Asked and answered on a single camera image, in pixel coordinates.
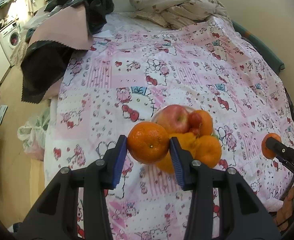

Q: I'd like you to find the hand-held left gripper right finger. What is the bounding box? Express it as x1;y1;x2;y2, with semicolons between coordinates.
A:
169;136;282;240

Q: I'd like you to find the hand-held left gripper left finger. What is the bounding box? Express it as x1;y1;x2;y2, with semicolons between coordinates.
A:
15;134;128;240

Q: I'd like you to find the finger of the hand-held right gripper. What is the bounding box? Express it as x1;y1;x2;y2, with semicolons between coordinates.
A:
265;136;294;173

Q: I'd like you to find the large orange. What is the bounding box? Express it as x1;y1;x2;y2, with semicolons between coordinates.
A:
157;133;200;174

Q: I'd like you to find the small tangerine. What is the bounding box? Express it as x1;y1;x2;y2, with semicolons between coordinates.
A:
196;135;222;168

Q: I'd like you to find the cherry tomato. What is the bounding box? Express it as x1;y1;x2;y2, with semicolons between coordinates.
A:
189;112;202;128

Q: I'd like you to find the pink dotted plate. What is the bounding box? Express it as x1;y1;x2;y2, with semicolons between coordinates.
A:
151;104;221;170

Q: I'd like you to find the red apple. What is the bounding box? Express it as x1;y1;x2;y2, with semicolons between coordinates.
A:
156;105;190;133

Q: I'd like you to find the orange with greenish patch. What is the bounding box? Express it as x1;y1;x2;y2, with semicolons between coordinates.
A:
194;110;214;136

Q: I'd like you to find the white plastic bag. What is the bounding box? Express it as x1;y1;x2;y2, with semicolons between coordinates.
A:
17;107;51;162

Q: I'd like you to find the pink cartoon printed bed sheet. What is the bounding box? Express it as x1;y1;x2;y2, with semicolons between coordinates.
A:
43;12;294;240

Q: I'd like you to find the teal padded bed edge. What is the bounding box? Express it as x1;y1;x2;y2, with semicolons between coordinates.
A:
232;20;286;72

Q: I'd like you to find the black and pink cloth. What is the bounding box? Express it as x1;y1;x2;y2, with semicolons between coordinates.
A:
20;0;114;104

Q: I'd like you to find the beige floral blanket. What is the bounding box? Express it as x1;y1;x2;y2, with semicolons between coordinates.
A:
129;0;233;29

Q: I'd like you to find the white washing machine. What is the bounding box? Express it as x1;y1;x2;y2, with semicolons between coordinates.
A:
0;21;21;49

